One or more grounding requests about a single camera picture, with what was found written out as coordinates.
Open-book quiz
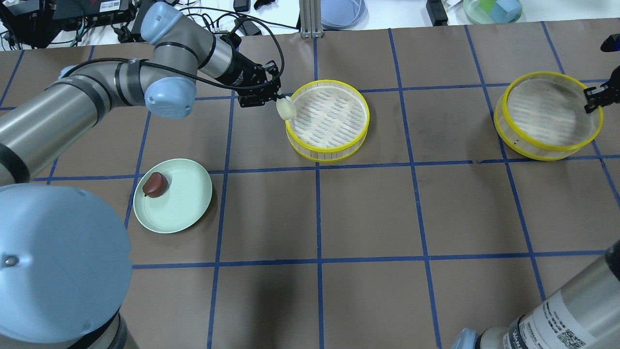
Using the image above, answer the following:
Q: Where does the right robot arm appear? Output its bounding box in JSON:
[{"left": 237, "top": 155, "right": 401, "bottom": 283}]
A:
[{"left": 452, "top": 68, "right": 620, "bottom": 349}]

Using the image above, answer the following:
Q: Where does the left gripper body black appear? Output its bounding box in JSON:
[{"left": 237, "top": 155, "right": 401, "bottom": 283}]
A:
[{"left": 231, "top": 61, "right": 281, "bottom": 108}]

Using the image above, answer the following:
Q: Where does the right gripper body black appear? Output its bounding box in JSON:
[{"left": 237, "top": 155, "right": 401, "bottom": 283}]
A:
[{"left": 601, "top": 66, "right": 620, "bottom": 108}]

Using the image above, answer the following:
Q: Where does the aluminium frame post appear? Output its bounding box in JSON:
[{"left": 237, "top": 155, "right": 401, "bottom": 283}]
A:
[{"left": 299, "top": 0, "right": 324, "bottom": 38}]

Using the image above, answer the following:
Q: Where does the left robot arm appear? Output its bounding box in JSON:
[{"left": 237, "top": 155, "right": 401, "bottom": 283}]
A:
[{"left": 1, "top": 1, "right": 285, "bottom": 349}]

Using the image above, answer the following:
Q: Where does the yellow rim bamboo steamer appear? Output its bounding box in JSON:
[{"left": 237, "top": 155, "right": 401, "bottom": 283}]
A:
[{"left": 285, "top": 79, "right": 371, "bottom": 163}]

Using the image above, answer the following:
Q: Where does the green plate with blocks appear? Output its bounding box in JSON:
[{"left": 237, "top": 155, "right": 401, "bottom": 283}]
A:
[{"left": 463, "top": 0, "right": 523, "bottom": 24}]

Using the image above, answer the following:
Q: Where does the white steamed bun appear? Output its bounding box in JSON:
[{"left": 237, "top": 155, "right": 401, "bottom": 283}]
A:
[{"left": 276, "top": 101, "right": 297, "bottom": 121}]

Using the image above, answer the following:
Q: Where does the light green plate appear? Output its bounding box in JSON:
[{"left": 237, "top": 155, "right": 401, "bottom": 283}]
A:
[{"left": 133, "top": 159, "right": 213, "bottom": 234}]

